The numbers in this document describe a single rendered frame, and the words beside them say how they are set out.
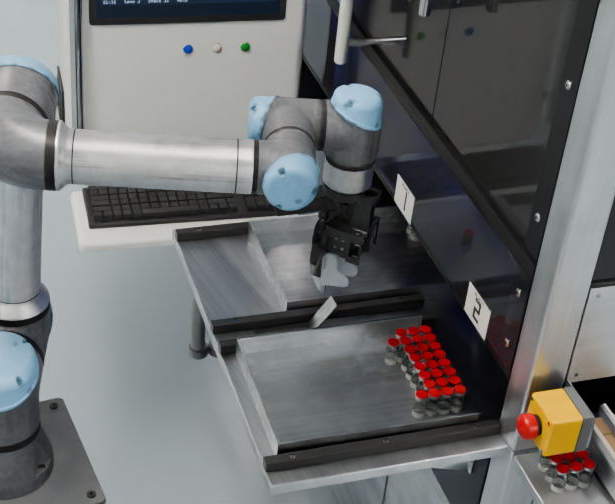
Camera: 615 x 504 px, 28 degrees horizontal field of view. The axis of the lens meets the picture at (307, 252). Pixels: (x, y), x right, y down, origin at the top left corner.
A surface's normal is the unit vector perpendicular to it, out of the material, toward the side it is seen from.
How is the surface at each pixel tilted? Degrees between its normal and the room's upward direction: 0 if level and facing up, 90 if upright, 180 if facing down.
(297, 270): 0
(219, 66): 90
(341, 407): 0
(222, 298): 0
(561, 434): 90
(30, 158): 65
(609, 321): 90
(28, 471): 72
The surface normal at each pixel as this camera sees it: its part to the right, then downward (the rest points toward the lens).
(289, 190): 0.05, 0.58
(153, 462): 0.08, -0.81
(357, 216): -0.43, 0.48
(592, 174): 0.29, 0.58
